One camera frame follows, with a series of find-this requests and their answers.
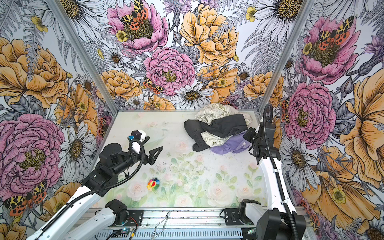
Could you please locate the purple cloth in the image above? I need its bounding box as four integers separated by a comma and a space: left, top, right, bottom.
210, 131, 251, 155

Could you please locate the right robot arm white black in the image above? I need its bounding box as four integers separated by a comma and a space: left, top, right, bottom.
239, 104, 307, 240

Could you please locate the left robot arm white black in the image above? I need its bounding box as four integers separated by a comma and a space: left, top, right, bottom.
28, 131, 164, 240

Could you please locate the black cloth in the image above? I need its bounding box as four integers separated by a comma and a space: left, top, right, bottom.
184, 114, 248, 152

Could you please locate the cream patterned cloth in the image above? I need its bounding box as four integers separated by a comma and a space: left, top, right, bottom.
195, 104, 253, 147

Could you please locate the small rainbow coloured toy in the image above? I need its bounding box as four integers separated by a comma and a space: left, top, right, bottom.
147, 178, 160, 192

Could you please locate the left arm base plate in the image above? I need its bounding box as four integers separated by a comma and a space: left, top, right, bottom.
120, 209, 144, 227

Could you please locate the white slotted cable duct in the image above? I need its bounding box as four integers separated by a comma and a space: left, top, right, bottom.
91, 228, 243, 240

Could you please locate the thin wire loop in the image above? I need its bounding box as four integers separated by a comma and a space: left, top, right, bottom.
150, 211, 170, 240

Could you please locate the aluminium front rail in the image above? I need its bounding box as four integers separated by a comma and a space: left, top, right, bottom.
77, 206, 310, 230

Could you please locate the left aluminium corner post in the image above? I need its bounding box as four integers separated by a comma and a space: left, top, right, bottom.
47, 1, 119, 117

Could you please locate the aluminium corner post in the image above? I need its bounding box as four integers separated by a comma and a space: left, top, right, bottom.
47, 1, 119, 117
258, 0, 315, 116

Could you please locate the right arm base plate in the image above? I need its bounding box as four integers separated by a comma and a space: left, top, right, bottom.
220, 208, 243, 226

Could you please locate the right aluminium corner post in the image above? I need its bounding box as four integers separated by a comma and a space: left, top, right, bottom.
258, 0, 315, 116

